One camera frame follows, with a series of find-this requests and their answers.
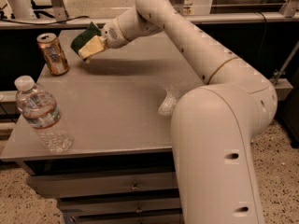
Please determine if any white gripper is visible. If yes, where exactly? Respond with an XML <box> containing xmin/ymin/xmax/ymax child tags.
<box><xmin>78</xmin><ymin>19</ymin><xmax>129</xmax><ymax>63</ymax></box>

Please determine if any green and yellow sponge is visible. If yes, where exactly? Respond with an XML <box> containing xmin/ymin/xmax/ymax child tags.
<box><xmin>71</xmin><ymin>22</ymin><xmax>101</xmax><ymax>56</ymax></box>

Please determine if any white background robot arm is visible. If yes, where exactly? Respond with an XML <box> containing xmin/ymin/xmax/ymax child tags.
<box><xmin>7</xmin><ymin>0</ymin><xmax>36</xmax><ymax>20</ymax></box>

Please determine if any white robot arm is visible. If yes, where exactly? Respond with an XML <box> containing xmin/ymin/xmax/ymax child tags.
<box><xmin>72</xmin><ymin>0</ymin><xmax>278</xmax><ymax>224</ymax></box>

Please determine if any orange soda can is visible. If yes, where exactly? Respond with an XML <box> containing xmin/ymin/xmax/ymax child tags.
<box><xmin>36</xmin><ymin>33</ymin><xmax>69</xmax><ymax>76</ymax></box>

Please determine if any clear plastic water bottle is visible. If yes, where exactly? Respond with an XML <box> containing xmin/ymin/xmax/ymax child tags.
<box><xmin>14</xmin><ymin>76</ymin><xmax>73</xmax><ymax>154</ymax></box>

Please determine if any grey drawer cabinet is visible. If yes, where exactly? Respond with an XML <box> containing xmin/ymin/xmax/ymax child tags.
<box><xmin>1</xmin><ymin>31</ymin><xmax>202</xmax><ymax>218</ymax></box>

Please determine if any top grey drawer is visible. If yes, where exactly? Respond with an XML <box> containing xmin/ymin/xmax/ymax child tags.
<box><xmin>27</xmin><ymin>172</ymin><xmax>178</xmax><ymax>198</ymax></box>

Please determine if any grey drawer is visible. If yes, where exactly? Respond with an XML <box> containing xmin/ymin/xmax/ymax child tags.
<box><xmin>64</xmin><ymin>214</ymin><xmax>184</xmax><ymax>224</ymax></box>
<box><xmin>59</xmin><ymin>197</ymin><xmax>180</xmax><ymax>216</ymax></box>
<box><xmin>27</xmin><ymin>172</ymin><xmax>178</xmax><ymax>198</ymax></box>

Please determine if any middle grey drawer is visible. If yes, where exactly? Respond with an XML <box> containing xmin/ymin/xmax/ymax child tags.
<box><xmin>59</xmin><ymin>197</ymin><xmax>180</xmax><ymax>216</ymax></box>

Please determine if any bottom grey drawer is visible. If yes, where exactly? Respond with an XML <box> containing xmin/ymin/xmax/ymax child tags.
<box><xmin>64</xmin><ymin>214</ymin><xmax>184</xmax><ymax>224</ymax></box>

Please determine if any metal railing bar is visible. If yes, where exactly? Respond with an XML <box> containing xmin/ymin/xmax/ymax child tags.
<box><xmin>0</xmin><ymin>12</ymin><xmax>299</xmax><ymax>30</ymax></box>

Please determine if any metal frame post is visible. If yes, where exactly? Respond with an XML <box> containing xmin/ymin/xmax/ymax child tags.
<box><xmin>50</xmin><ymin>0</ymin><xmax>68</xmax><ymax>21</ymax></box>

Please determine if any black cable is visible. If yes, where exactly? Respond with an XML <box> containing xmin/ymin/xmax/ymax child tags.
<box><xmin>0</xmin><ymin>15</ymin><xmax>91</xmax><ymax>26</ymax></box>

